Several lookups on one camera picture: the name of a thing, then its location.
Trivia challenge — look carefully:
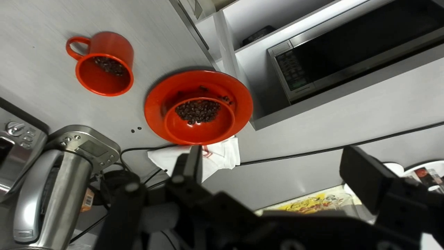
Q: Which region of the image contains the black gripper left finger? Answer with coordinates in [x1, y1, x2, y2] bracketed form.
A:
[166, 143, 213, 205]

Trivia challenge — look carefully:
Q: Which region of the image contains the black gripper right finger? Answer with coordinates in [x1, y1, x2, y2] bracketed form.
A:
[339, 144, 421, 219]

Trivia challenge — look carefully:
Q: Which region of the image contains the white kitchen towel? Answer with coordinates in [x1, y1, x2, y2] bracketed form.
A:
[146, 135, 243, 183]

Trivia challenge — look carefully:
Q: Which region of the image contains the red bowl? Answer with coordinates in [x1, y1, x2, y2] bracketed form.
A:
[162, 94, 236, 146]

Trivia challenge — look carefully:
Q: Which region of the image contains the yellow printed placemat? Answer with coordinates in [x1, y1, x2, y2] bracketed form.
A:
[256, 183, 372, 218]

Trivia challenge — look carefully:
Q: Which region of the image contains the red plate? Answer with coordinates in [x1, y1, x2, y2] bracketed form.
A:
[143, 68, 256, 149]

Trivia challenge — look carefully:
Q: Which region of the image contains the red cup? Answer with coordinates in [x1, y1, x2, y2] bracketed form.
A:
[64, 29, 137, 99]

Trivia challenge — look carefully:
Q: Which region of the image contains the black microwave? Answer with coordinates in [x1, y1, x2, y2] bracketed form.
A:
[266, 0, 444, 105]

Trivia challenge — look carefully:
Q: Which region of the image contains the stainless steel electric kettle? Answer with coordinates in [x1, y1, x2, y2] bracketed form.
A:
[10, 124, 124, 250]

